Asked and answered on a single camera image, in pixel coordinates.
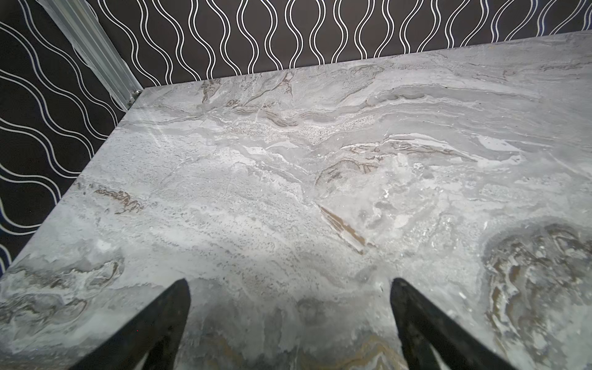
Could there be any aluminium frame post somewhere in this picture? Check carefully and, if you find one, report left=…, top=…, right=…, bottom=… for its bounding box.
left=39, top=0, right=143, bottom=110

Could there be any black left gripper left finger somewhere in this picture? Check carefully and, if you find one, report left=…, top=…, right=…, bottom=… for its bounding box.
left=71, top=279, right=191, bottom=369

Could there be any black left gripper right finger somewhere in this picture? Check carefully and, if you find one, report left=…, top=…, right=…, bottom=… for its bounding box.
left=390, top=277, right=514, bottom=369

